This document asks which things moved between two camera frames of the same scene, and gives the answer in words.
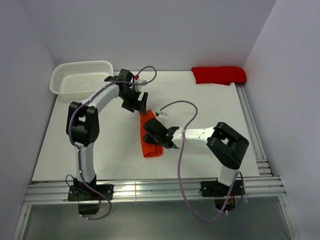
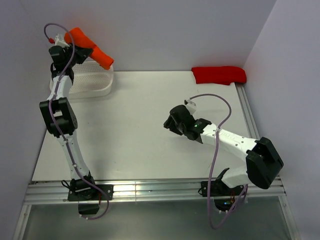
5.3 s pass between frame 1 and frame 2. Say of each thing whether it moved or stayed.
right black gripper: moved
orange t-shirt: moved
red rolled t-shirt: stayed
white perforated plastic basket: stayed
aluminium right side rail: stayed
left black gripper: moved
